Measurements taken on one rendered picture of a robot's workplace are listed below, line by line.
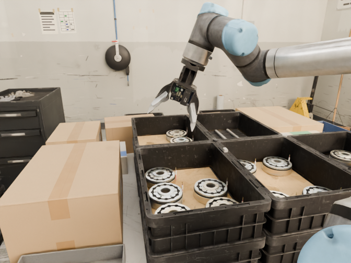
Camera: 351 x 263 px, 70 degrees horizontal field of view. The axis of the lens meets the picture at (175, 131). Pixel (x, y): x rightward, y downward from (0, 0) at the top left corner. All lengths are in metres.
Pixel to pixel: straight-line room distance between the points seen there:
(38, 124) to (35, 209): 1.42
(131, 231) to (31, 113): 1.43
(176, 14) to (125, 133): 2.91
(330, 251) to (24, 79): 4.15
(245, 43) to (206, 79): 3.59
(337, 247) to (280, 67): 0.45
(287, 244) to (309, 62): 0.46
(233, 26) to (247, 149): 0.54
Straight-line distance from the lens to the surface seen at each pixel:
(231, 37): 0.60
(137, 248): 0.83
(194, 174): 0.92
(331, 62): 0.63
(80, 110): 4.15
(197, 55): 0.70
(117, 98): 4.05
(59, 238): 0.81
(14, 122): 2.18
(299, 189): 0.93
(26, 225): 0.79
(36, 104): 2.07
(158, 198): 0.74
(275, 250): 0.77
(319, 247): 0.33
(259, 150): 1.05
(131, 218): 0.94
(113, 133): 1.37
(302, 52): 0.65
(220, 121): 1.38
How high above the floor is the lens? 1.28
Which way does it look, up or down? 19 degrees down
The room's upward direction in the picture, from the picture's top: straight up
